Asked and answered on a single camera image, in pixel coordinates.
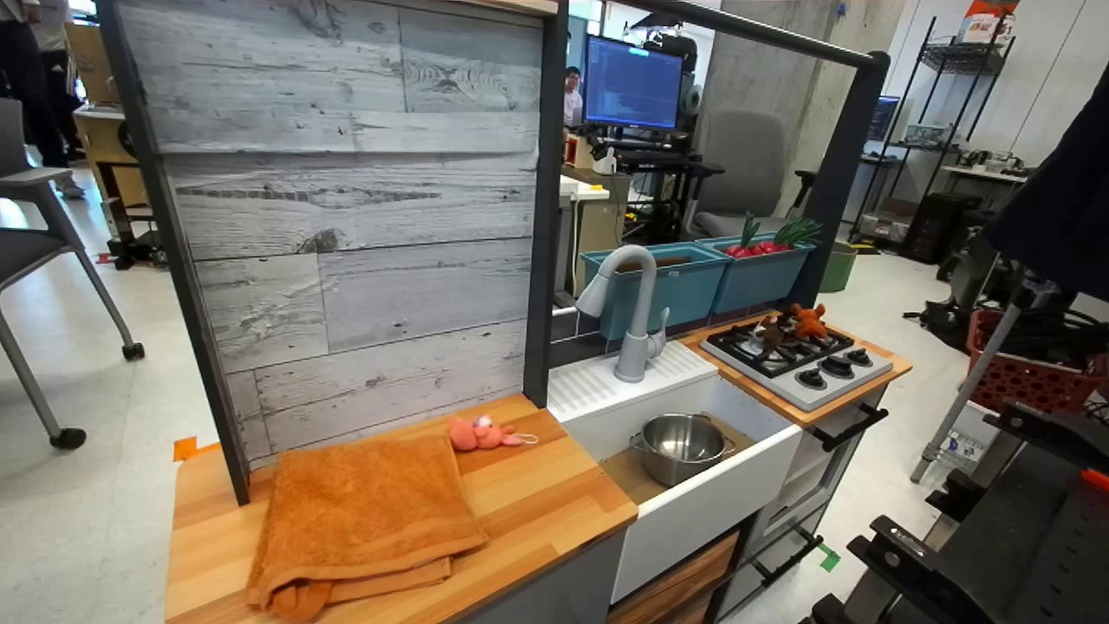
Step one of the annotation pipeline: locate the pink plush bunny toy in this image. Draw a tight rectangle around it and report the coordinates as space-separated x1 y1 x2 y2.
446 417 534 455

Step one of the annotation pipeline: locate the orange terry towel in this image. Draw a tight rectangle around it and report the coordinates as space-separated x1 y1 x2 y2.
246 438 489 624

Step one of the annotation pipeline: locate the orange plush bear toy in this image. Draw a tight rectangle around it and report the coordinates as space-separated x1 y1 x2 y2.
790 305 830 337

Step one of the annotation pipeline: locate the steel pot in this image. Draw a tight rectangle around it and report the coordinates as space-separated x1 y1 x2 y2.
630 413 730 486

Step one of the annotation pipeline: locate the white toy sink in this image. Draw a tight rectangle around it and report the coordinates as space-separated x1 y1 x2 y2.
549 343 799 603

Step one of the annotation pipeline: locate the grey toy faucet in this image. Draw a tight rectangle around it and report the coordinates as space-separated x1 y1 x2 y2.
575 241 667 383

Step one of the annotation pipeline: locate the left teal planter box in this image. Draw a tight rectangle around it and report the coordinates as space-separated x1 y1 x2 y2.
601 241 724 340

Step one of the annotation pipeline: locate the teal planter box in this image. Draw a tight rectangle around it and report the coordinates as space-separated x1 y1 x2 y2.
704 240 806 316
601 241 724 340

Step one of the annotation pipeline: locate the right teal planter box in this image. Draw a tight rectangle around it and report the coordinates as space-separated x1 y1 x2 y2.
704 240 806 316

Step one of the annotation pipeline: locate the computer monitor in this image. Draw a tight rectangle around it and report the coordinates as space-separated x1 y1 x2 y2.
581 38 683 131

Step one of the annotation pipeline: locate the grey wood backsplash panel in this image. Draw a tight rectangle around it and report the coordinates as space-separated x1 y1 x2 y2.
116 0 540 461

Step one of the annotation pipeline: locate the grey office chair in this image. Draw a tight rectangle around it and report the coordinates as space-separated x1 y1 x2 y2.
693 109 788 234

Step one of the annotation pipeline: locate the toy stove top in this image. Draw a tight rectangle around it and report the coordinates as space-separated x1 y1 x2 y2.
704 320 893 410

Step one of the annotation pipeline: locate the red crate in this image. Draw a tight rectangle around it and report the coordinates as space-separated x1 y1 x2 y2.
970 312 1109 417

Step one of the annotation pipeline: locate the black metal frame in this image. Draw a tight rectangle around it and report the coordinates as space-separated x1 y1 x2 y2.
92 0 893 510

